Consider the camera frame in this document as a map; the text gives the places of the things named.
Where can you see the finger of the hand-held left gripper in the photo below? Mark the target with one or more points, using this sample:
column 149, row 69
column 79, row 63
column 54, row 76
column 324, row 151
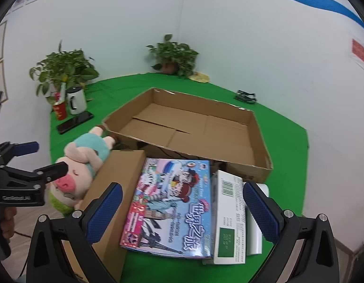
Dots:
column 53, row 171
column 24, row 149

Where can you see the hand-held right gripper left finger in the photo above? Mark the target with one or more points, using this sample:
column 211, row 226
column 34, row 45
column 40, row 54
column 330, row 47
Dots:
column 106, row 212

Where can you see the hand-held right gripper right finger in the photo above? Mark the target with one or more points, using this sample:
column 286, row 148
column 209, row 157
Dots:
column 261, row 212

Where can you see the pink pig plush toy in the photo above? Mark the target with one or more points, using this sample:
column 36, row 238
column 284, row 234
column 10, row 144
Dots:
column 81, row 159

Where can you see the white and green box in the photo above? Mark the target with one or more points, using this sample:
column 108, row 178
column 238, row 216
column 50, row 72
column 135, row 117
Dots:
column 229, row 227

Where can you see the white folding phone stand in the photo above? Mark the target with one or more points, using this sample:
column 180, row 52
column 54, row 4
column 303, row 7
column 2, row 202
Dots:
column 253, row 248

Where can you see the long brown cardboard box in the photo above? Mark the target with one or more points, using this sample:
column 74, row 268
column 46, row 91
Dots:
column 117, row 168

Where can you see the colourful cartoon game box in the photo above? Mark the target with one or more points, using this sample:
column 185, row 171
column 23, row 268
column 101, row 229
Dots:
column 170, row 206

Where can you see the large cardboard box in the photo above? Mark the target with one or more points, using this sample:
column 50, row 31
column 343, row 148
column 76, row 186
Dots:
column 184, row 118

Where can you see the person's left hand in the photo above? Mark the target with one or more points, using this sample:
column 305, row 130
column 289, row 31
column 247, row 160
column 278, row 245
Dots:
column 8, row 222

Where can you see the red paper cup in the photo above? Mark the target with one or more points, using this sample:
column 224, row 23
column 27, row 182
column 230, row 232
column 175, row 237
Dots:
column 60, row 112

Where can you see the black smartphone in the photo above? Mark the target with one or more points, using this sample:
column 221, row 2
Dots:
column 75, row 122

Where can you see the large potted green plant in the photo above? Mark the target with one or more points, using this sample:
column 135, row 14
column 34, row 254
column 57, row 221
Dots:
column 64, row 64

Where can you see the green table cloth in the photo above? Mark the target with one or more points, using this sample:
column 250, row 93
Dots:
column 273, row 118

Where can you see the yellow dry leaf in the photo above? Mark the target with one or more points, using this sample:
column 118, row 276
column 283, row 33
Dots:
column 199, row 76

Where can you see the small potted green plant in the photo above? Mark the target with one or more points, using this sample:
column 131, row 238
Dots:
column 173, row 53

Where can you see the black plastic clip frame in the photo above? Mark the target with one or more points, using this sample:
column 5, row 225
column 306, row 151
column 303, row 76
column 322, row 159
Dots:
column 245, row 96

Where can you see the red wall notice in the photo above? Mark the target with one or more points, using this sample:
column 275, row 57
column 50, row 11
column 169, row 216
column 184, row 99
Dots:
column 361, row 56

